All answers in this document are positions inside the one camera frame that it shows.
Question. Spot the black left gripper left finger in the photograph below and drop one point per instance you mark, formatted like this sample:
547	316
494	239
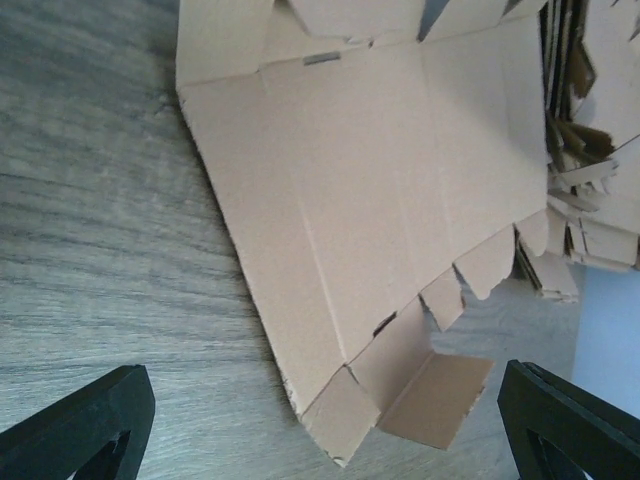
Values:
100	431

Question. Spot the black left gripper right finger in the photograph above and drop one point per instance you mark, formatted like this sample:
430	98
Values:
557	430

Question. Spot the cardboard box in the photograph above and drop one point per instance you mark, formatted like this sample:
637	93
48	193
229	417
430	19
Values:
370	158

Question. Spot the stack of flat cardboard boxes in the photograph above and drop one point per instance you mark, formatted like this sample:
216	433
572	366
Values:
590	71

